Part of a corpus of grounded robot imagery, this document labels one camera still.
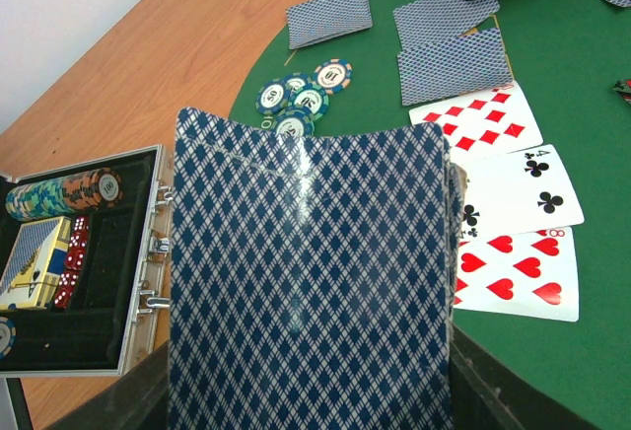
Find deck of playing cards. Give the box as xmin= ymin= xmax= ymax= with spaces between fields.
xmin=168 ymin=107 xmax=463 ymax=429

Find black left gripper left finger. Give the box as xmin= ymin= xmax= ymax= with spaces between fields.
xmin=48 ymin=342 xmax=169 ymax=429

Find round green poker mat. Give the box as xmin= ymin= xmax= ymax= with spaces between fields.
xmin=231 ymin=0 xmax=630 ymax=429

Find face-down community card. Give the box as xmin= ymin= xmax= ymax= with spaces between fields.
xmin=393 ymin=0 xmax=500 ymax=50
xmin=397 ymin=28 xmax=513 ymax=106

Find white blue chip stack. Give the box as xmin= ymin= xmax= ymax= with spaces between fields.
xmin=272 ymin=107 xmax=315 ymax=137

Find four of clubs card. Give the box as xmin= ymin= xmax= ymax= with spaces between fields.
xmin=460 ymin=144 xmax=585 ymax=242

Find aluminium poker case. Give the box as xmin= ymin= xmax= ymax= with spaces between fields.
xmin=1 ymin=145 xmax=174 ymax=378

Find blue orange ten chip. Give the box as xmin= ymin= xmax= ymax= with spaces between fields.
xmin=314 ymin=58 xmax=353 ymax=95

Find boxed card deck in case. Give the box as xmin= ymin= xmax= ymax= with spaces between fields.
xmin=1 ymin=216 xmax=71 ymax=311

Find red dice row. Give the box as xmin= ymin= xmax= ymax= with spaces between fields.
xmin=53 ymin=215 xmax=90 ymax=309

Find eight of hearts card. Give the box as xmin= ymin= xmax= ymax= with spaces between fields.
xmin=455 ymin=227 xmax=580 ymax=323

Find lone chip in case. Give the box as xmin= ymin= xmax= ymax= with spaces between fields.
xmin=0 ymin=317 xmax=17 ymax=359

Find ten of diamonds card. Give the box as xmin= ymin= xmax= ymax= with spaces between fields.
xmin=409 ymin=82 xmax=542 ymax=164

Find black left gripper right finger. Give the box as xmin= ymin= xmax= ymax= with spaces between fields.
xmin=451 ymin=323 xmax=611 ymax=429

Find poker chips in case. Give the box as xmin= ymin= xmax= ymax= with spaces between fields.
xmin=5 ymin=168 xmax=123 ymax=222

